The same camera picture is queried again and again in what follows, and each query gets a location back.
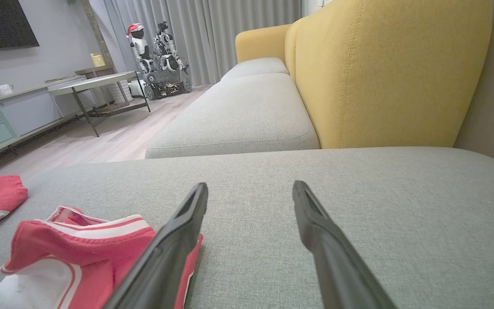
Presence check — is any brown wooden side table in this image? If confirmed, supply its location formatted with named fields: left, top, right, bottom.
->
left=75, top=64, right=117, bottom=80

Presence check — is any small white box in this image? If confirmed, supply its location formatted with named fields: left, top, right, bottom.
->
left=128, top=79, right=147, bottom=98

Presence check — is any long low media cabinet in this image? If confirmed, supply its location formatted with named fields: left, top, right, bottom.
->
left=0, top=75, right=114, bottom=166

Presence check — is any red jersey with white stripes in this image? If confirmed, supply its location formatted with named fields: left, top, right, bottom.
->
left=0, top=205, right=204, bottom=309

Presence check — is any potted green tree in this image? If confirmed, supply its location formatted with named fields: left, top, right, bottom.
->
left=68, top=0, right=114, bottom=69

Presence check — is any yellow sofa armrest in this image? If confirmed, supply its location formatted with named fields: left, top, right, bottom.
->
left=235, top=24, right=292, bottom=64

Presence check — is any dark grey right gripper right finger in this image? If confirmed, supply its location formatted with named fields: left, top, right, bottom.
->
left=292, top=180, right=398, bottom=309

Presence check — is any small grey sofa seat cushion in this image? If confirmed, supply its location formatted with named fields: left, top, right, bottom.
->
left=220, top=58, right=290, bottom=83

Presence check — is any white and black humanoid robot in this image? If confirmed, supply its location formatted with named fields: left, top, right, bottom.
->
left=152, top=21, right=189, bottom=73

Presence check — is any wide grey sofa seat cushion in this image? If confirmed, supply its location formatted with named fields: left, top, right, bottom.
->
left=145, top=73, right=320, bottom=160

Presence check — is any grey pleated curtain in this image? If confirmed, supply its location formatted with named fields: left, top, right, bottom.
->
left=101, top=0, right=304, bottom=86

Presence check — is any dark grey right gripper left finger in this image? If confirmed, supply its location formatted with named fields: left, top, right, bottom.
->
left=102, top=182, right=209, bottom=309

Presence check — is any grey top metal leg table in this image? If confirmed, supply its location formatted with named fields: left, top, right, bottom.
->
left=48, top=71, right=151, bottom=138

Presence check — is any large grey sofa chaise cushion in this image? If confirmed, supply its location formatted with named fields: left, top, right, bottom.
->
left=0, top=147, right=494, bottom=309

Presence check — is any white robot with santa hat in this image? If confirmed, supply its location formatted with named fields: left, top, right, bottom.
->
left=126, top=23, right=155, bottom=74

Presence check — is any large yellow sofa backrest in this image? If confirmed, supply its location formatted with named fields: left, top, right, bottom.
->
left=294, top=0, right=493, bottom=149

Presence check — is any white ribbed stool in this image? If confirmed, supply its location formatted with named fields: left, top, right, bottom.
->
left=109, top=81, right=134, bottom=104

